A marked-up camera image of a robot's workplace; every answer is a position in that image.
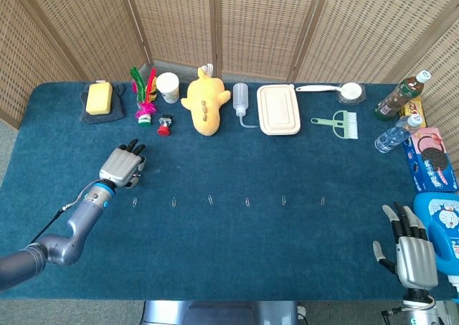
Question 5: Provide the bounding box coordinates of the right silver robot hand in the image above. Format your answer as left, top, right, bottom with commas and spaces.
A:
372, 202, 439, 291

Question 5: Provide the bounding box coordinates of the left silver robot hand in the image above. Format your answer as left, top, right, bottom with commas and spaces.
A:
99, 139, 147, 189

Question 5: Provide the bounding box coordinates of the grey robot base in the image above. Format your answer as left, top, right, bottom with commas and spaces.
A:
139, 299, 301, 325

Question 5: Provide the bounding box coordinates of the colourful feather shuttlecock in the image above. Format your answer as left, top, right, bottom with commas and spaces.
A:
129, 65, 158, 128

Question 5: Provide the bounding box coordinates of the blue detergent bottle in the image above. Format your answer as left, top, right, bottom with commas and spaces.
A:
412, 192, 459, 297

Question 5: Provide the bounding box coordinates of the dark grey cloth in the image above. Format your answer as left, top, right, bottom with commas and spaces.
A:
79, 83, 127, 125

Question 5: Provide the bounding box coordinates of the yellow sponge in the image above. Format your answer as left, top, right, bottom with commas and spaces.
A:
85, 82, 114, 116

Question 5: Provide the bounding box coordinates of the white paper cup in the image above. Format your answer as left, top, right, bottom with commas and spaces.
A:
155, 72, 181, 104

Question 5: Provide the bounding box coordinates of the blue pink cookie box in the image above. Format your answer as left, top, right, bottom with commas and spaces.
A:
402, 126, 459, 192

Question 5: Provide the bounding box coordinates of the yellow plush toy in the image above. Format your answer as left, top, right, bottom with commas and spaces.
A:
180, 63, 232, 137

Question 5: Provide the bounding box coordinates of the clear water bottle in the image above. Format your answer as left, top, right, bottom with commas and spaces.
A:
374, 114, 425, 154

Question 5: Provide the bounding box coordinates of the clear squeeze wash bottle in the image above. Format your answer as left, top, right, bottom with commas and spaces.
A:
232, 83, 259, 129

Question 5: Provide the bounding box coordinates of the blue carpet table cover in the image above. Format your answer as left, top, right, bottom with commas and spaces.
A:
0, 80, 459, 301

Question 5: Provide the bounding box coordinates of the green hand brush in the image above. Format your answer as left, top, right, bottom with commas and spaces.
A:
310, 110, 359, 140

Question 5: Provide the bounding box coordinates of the yellow snack box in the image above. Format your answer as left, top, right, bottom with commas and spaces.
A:
399, 95, 426, 127

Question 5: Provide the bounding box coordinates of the beige lidded lunch box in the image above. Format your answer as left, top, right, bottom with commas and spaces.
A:
256, 84, 301, 136

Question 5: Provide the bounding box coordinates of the green tea bottle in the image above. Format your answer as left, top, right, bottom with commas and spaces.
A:
374, 70, 431, 121

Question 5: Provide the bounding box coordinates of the silver foil dish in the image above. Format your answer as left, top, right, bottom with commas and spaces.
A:
336, 84, 366, 106

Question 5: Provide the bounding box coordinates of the woven folding screen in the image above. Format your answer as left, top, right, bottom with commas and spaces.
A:
0, 0, 459, 161

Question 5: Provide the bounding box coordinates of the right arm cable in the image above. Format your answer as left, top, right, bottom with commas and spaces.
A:
382, 296, 437, 317

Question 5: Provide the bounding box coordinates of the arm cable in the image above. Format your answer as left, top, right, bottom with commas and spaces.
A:
28, 181, 100, 246
382, 296, 437, 317

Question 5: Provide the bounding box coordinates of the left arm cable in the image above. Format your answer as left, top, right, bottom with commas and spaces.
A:
28, 181, 100, 246

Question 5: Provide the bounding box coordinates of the white long-handled scoop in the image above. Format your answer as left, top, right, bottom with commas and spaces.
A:
294, 82, 362, 103

